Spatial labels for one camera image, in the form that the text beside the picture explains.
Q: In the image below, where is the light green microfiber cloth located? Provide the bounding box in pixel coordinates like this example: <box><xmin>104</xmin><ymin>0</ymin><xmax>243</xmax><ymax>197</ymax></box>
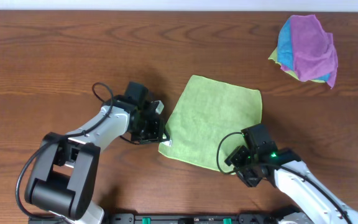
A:
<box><xmin>158</xmin><ymin>75</ymin><xmax>262</xmax><ymax>172</ymax></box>

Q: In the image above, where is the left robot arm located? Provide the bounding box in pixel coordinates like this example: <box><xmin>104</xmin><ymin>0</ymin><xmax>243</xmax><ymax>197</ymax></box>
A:
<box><xmin>24</xmin><ymin>95</ymin><xmax>170</xmax><ymax>223</ymax></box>

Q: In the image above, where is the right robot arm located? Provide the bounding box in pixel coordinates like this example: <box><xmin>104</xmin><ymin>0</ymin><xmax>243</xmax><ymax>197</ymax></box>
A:
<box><xmin>224</xmin><ymin>146</ymin><xmax>358</xmax><ymax>223</ymax></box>

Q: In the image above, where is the green cloth under pile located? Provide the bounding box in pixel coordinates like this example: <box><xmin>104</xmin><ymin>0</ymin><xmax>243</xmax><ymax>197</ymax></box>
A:
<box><xmin>268</xmin><ymin>46</ymin><xmax>326</xmax><ymax>84</ymax></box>

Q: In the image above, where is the blue microfiber cloth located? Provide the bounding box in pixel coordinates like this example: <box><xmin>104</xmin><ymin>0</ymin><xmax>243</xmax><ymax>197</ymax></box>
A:
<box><xmin>277</xmin><ymin>17</ymin><xmax>332</xmax><ymax>82</ymax></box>

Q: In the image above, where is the purple microfiber cloth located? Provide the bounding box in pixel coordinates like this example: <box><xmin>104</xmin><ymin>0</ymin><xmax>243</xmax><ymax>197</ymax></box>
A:
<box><xmin>280</xmin><ymin>14</ymin><xmax>339</xmax><ymax>90</ymax></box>

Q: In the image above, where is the right black cable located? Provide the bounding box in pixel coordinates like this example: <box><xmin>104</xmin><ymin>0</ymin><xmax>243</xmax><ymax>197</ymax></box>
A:
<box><xmin>216</xmin><ymin>131</ymin><xmax>354</xmax><ymax>224</ymax></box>

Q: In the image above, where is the black cable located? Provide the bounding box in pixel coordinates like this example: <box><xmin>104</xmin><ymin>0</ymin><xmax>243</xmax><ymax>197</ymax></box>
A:
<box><xmin>216</xmin><ymin>131</ymin><xmax>354</xmax><ymax>224</ymax></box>
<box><xmin>15</xmin><ymin>82</ymin><xmax>142</xmax><ymax>222</ymax></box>

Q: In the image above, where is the left black cable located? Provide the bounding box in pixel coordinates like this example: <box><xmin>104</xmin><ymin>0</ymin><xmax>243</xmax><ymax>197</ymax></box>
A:
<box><xmin>15</xmin><ymin>82</ymin><xmax>142</xmax><ymax>222</ymax></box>

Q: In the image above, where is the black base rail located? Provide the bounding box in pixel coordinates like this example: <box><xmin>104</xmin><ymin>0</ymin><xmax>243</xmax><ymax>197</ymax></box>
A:
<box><xmin>28</xmin><ymin>213</ymin><xmax>311</xmax><ymax>224</ymax></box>

